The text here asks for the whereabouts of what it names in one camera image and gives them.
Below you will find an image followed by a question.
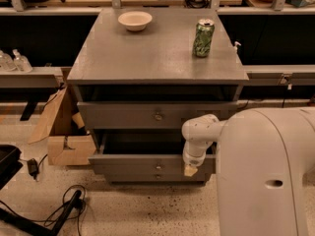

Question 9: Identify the clear sanitizer bottle left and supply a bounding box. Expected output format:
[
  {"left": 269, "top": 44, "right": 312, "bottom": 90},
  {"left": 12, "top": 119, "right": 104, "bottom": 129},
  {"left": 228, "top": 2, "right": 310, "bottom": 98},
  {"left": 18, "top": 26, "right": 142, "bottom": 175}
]
[{"left": 0, "top": 50, "right": 16, "bottom": 71}]

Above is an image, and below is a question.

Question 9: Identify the clear sanitizer bottle right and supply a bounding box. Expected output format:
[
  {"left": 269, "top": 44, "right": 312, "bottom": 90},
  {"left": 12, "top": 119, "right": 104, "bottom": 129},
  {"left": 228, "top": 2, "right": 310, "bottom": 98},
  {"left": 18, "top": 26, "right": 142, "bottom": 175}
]
[{"left": 13, "top": 49, "right": 32, "bottom": 73}]

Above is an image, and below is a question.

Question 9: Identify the black power adapter left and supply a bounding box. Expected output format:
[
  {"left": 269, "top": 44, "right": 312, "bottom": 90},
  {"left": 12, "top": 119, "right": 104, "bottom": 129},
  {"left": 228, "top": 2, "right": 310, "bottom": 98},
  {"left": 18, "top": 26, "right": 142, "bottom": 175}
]
[{"left": 27, "top": 155, "right": 47, "bottom": 181}]

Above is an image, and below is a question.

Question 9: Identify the white paper bowl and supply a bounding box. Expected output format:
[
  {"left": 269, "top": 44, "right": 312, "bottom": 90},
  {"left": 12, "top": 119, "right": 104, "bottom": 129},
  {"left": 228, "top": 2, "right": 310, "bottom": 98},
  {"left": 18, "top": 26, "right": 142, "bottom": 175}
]
[{"left": 118, "top": 11, "right": 153, "bottom": 31}]

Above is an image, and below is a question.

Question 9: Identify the small white pump bottle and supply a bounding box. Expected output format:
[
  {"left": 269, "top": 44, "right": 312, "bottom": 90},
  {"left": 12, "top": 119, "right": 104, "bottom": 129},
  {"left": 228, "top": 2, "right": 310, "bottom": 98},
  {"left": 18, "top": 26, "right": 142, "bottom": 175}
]
[{"left": 233, "top": 41, "right": 241, "bottom": 54}]

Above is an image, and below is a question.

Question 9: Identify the grey bottom drawer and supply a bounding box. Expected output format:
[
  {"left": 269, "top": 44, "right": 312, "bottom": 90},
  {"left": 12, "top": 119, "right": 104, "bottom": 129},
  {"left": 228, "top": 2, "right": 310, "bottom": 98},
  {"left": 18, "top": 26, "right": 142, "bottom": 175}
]
[{"left": 105, "top": 173, "right": 211, "bottom": 183}]

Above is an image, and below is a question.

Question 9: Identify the grey bench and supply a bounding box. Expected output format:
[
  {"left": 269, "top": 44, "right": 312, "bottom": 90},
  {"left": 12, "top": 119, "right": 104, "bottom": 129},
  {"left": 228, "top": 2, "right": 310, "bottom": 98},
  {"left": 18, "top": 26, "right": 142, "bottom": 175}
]
[
  {"left": 0, "top": 67, "right": 63, "bottom": 89},
  {"left": 243, "top": 65, "right": 315, "bottom": 86}
]

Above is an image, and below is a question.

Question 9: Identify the grey drawer cabinet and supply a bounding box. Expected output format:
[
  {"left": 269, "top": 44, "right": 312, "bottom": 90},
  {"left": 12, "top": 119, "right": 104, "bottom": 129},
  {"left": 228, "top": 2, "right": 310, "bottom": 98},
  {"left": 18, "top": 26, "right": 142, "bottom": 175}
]
[{"left": 68, "top": 8, "right": 248, "bottom": 175}]

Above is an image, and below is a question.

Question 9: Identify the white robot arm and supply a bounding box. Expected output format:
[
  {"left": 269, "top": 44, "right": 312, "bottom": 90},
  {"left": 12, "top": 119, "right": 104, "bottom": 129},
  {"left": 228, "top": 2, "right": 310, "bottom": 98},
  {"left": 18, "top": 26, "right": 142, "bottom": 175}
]
[{"left": 182, "top": 107, "right": 315, "bottom": 236}]

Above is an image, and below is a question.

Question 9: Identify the clear sanitizer bottle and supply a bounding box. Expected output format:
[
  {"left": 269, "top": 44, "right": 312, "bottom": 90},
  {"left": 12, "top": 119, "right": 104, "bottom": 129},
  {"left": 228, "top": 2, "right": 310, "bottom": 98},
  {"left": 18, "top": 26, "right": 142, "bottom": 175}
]
[
  {"left": 0, "top": 50, "right": 16, "bottom": 71},
  {"left": 13, "top": 49, "right": 32, "bottom": 73}
]

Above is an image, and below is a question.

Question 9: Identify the open cardboard box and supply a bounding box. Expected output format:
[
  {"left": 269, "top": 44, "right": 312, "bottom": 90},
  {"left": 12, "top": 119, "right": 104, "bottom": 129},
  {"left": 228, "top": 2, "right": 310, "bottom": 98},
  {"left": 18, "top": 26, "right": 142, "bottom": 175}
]
[{"left": 27, "top": 67, "right": 98, "bottom": 167}]

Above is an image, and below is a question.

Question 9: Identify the green soda can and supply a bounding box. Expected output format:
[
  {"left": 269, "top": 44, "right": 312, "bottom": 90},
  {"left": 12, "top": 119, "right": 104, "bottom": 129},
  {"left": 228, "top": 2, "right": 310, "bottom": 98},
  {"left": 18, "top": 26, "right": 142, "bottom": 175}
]
[{"left": 193, "top": 19, "right": 215, "bottom": 57}]

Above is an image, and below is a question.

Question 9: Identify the grey bench left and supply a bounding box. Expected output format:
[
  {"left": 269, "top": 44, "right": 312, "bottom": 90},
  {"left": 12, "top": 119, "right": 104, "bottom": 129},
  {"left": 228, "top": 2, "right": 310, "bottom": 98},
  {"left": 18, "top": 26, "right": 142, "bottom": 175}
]
[{"left": 0, "top": 67, "right": 63, "bottom": 89}]

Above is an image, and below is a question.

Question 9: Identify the grey top drawer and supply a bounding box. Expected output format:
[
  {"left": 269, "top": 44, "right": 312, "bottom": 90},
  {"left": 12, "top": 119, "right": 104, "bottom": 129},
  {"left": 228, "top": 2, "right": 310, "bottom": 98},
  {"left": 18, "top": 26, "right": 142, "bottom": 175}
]
[{"left": 78, "top": 101, "right": 236, "bottom": 129}]

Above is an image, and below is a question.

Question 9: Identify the grey bench right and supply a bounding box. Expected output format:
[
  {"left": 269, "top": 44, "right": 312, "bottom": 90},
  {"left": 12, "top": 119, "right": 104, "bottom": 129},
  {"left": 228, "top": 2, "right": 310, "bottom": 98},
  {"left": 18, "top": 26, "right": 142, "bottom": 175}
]
[{"left": 243, "top": 65, "right": 315, "bottom": 86}]

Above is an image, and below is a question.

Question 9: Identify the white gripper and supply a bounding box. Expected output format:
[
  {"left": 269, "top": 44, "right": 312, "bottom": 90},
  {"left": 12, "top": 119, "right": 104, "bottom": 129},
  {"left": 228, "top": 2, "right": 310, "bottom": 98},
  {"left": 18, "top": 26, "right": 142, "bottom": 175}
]
[{"left": 182, "top": 141, "right": 213, "bottom": 177}]

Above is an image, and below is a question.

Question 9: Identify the black bin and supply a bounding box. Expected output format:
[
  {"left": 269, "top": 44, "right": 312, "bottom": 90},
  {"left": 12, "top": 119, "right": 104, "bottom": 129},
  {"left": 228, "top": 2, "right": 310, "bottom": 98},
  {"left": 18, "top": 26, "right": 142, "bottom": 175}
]
[{"left": 0, "top": 145, "right": 23, "bottom": 190}]

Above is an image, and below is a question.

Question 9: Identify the grey drawer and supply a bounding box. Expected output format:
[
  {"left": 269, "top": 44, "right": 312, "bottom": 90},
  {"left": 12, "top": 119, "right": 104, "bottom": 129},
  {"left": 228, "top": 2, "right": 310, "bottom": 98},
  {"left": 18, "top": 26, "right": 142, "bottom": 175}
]
[
  {"left": 105, "top": 173, "right": 211, "bottom": 183},
  {"left": 88, "top": 129, "right": 217, "bottom": 176},
  {"left": 78, "top": 101, "right": 236, "bottom": 129}
]

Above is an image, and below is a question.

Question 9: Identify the black stand with cables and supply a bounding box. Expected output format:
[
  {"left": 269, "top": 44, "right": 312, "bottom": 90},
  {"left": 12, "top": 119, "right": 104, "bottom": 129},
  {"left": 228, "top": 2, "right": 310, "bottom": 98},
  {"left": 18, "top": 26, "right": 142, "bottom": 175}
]
[{"left": 0, "top": 184, "right": 87, "bottom": 236}]

